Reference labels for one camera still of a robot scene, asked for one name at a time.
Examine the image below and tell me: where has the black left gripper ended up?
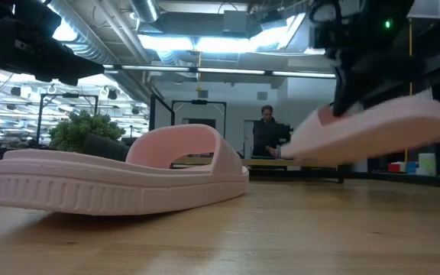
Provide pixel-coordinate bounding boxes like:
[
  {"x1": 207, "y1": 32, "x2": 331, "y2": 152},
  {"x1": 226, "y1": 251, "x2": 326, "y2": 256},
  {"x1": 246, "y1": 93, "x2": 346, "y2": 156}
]
[{"x1": 0, "y1": 0, "x2": 105, "y2": 86}]

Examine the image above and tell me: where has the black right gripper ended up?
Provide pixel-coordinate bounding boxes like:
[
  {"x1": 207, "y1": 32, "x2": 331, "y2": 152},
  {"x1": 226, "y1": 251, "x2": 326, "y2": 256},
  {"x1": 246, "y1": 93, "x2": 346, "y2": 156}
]
[{"x1": 325, "y1": 36, "x2": 429, "y2": 118}]

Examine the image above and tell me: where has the pink rubber slide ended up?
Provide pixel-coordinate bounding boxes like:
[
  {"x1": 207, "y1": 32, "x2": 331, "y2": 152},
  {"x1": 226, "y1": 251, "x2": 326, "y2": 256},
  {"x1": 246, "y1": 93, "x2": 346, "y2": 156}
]
[
  {"x1": 0, "y1": 124, "x2": 250, "y2": 217},
  {"x1": 280, "y1": 88, "x2": 440, "y2": 166}
]

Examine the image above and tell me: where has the black rubber slide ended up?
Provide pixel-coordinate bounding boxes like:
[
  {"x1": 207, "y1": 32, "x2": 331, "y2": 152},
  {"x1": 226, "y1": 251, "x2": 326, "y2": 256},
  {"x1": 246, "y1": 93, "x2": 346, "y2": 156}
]
[{"x1": 0, "y1": 132, "x2": 131, "y2": 183}]

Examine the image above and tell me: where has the small green potted plant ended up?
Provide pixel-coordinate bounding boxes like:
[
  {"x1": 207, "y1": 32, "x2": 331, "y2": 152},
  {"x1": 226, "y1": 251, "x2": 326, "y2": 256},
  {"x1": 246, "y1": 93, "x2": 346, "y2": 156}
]
[{"x1": 48, "y1": 109, "x2": 127, "y2": 154}]

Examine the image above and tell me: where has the pale green box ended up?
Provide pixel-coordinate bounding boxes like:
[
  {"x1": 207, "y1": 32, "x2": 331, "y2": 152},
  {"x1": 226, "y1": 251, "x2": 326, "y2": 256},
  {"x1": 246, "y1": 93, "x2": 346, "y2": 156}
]
[{"x1": 418, "y1": 152, "x2": 437, "y2": 176}]

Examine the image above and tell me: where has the person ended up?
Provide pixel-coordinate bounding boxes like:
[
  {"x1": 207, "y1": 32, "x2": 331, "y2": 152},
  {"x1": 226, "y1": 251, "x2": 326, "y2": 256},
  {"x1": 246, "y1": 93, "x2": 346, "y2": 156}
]
[{"x1": 251, "y1": 105, "x2": 283, "y2": 158}]

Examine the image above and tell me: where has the long ceiling light tube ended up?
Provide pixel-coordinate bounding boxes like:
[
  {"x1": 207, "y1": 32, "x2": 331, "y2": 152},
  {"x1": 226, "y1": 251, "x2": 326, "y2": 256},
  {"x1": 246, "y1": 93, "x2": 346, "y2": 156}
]
[{"x1": 103, "y1": 63, "x2": 337, "y2": 79}]

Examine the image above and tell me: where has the black background rig frame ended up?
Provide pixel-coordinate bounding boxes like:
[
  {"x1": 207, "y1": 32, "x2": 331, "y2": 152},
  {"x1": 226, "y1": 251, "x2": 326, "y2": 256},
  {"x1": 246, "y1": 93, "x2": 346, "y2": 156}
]
[
  {"x1": 170, "y1": 99, "x2": 228, "y2": 139},
  {"x1": 35, "y1": 92, "x2": 100, "y2": 148}
]

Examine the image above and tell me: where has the silver ceiling air duct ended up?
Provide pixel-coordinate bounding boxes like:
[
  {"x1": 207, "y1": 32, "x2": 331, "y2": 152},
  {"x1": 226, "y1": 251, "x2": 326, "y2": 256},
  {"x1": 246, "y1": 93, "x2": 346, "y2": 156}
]
[{"x1": 46, "y1": 0, "x2": 118, "y2": 66}]

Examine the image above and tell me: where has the yellow cable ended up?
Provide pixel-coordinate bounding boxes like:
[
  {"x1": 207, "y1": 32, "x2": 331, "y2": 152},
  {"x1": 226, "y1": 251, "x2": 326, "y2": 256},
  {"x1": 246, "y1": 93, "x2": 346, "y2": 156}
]
[{"x1": 403, "y1": 17, "x2": 414, "y2": 165}]

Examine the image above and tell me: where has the wooden shelf black metal frame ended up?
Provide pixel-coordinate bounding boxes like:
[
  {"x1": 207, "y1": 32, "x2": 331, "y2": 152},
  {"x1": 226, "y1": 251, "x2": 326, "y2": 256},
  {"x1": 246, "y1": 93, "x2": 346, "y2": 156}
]
[{"x1": 149, "y1": 93, "x2": 346, "y2": 184}]

